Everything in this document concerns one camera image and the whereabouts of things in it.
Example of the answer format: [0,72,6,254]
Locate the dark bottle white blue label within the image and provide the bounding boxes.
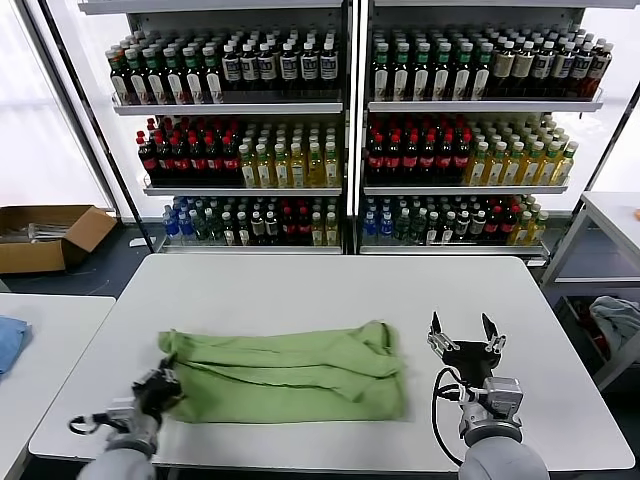
[221,43,242,92]
[532,41,555,99]
[257,42,278,92]
[318,41,338,92]
[298,41,319,92]
[279,42,299,92]
[569,43,594,99]
[551,42,575,99]
[240,43,259,92]

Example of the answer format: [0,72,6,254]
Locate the grey metal parts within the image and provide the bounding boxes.
[0,222,71,246]

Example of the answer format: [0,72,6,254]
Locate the dark bottle green cap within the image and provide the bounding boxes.
[108,49,132,106]
[452,42,474,101]
[371,42,392,101]
[163,46,187,106]
[124,48,150,106]
[201,45,225,106]
[432,42,453,101]
[182,46,206,106]
[412,42,433,101]
[472,42,494,101]
[391,42,412,101]
[142,47,168,106]

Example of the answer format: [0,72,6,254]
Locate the brown cardboard box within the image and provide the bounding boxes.
[0,204,120,276]

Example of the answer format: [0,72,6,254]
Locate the grey metal frame table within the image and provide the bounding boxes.
[539,191,640,289]

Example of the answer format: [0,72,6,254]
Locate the grey blue crumpled cloth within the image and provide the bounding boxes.
[589,295,640,351]

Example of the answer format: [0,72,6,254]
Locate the black diagonal window bar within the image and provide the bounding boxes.
[37,0,156,254]
[612,92,640,166]

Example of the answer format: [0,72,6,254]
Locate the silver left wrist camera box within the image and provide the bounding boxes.
[104,397,137,427]

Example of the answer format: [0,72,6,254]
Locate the green polo shirt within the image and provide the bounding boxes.
[157,319,409,426]

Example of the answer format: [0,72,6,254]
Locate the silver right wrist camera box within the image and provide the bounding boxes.
[482,377,524,419]

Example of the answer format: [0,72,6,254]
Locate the small cola bottle red cap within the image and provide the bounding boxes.
[282,199,297,246]
[497,205,515,245]
[296,199,311,246]
[482,205,499,244]

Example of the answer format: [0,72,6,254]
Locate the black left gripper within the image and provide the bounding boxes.
[132,356,183,414]

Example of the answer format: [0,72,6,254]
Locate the white metal shelf rack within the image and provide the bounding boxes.
[78,0,351,256]
[357,0,606,266]

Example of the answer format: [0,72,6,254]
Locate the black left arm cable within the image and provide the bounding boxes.
[67,412,109,435]

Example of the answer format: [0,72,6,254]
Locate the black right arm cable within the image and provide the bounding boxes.
[431,367,474,469]

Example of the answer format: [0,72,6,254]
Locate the blue folded cloth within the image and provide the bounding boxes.
[0,314,32,381]

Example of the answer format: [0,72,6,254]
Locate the red cloth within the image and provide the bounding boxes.
[574,299,610,357]

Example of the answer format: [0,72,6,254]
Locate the dark bottle beige label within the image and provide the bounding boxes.
[492,40,515,99]
[512,40,535,99]

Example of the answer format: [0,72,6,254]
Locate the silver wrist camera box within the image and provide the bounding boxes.
[482,377,524,419]
[104,397,137,427]

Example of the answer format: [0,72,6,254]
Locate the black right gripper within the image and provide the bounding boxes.
[427,311,507,396]

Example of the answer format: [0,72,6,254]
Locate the reddish tea bottle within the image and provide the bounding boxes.
[585,43,614,100]

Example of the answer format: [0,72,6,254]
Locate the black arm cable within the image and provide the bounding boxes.
[67,412,109,435]
[431,367,474,469]

